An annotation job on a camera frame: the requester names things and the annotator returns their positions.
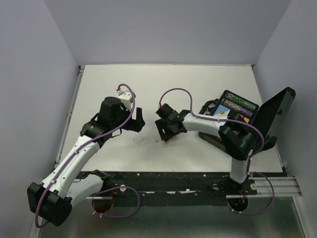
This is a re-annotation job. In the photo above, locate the clear round dealer button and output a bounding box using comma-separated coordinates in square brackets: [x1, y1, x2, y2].
[133, 132, 146, 145]

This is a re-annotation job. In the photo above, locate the blue playing card deck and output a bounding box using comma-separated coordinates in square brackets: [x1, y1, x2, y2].
[213, 104, 231, 118]

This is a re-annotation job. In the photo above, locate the red Texas Hold'em card deck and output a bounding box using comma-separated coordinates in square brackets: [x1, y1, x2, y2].
[242, 116, 250, 123]

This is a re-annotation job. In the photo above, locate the black poker set case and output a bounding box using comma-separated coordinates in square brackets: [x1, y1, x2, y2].
[199, 87, 296, 150]

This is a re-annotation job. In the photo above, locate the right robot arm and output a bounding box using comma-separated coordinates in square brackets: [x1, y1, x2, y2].
[155, 104, 265, 194]

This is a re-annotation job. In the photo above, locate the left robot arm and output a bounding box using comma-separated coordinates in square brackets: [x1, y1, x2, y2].
[27, 93, 145, 227]

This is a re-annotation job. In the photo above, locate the green purple chip roll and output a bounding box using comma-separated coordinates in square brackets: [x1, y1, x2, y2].
[225, 93, 257, 111]

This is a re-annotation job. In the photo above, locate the purple white chip roll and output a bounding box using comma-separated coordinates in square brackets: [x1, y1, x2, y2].
[221, 99, 253, 118]

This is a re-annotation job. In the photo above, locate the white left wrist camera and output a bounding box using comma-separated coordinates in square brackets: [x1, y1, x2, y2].
[117, 89, 133, 111]

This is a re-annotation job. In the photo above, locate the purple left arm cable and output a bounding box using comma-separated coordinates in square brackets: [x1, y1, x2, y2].
[34, 84, 141, 228]

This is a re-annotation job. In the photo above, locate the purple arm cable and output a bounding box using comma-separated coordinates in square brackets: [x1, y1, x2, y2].
[34, 84, 141, 228]
[158, 88, 275, 216]

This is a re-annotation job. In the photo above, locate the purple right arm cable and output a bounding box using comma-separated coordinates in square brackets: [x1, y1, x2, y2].
[158, 88, 275, 216]

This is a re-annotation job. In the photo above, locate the aluminium frame rail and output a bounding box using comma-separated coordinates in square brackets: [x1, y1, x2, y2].
[39, 176, 303, 199]

